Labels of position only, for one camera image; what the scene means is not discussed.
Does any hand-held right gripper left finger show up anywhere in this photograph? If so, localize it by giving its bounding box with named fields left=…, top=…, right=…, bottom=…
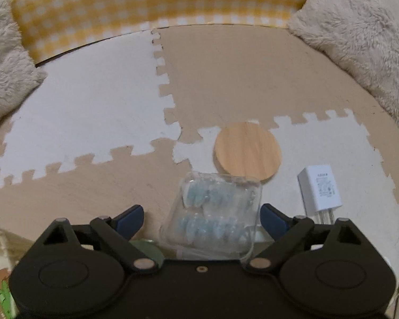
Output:
left=30, top=205, right=158, bottom=273

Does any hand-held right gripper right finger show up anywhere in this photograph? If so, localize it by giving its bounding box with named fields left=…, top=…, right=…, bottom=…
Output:
left=246, top=203, right=384, bottom=275

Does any clear plastic box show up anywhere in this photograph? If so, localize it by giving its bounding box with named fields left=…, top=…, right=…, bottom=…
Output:
left=160, top=171, right=263, bottom=261

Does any round wooden coaster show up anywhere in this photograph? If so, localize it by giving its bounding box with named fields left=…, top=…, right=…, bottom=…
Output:
left=214, top=122, right=283, bottom=183

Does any green round disc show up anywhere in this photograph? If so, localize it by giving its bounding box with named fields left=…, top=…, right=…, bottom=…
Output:
left=130, top=239, right=165, bottom=266

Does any white foam mat tile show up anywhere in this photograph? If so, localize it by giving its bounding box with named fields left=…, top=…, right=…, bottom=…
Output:
left=173, top=111, right=399, bottom=260
left=0, top=28, right=183, bottom=187

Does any printed cream cloth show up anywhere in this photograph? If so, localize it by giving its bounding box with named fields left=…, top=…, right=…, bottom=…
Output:
left=0, top=221, right=30, bottom=319

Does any large fluffy cream cushion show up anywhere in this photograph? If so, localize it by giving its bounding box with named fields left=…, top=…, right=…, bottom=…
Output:
left=0, top=0, right=49, bottom=133

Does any yellow gingham bolster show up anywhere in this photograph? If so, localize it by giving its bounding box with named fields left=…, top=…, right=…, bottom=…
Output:
left=7, top=0, right=326, bottom=65

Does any white wall charger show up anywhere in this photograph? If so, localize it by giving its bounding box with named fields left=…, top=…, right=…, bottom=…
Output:
left=297, top=164, right=344, bottom=225

